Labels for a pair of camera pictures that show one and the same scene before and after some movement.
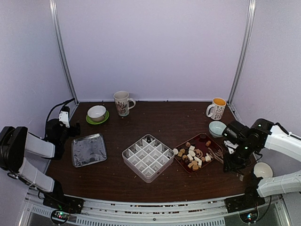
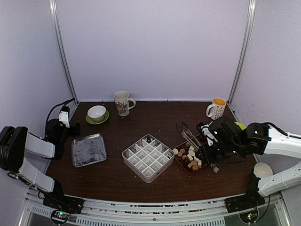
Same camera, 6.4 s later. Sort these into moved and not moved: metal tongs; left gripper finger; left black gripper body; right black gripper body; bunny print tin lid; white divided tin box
Moved: metal tongs; right black gripper body
Not moved: left gripper finger; white divided tin box; bunny print tin lid; left black gripper body
